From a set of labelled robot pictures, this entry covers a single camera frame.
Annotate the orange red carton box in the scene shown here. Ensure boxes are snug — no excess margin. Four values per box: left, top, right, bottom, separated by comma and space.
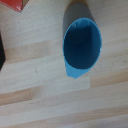
0, 0, 29, 14

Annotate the red plastic shopping basket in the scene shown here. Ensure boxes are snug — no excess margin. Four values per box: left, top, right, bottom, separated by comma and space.
0, 33, 6, 71

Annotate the blue plastic pitcher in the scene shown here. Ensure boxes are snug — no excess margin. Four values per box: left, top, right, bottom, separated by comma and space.
62, 2, 103, 80

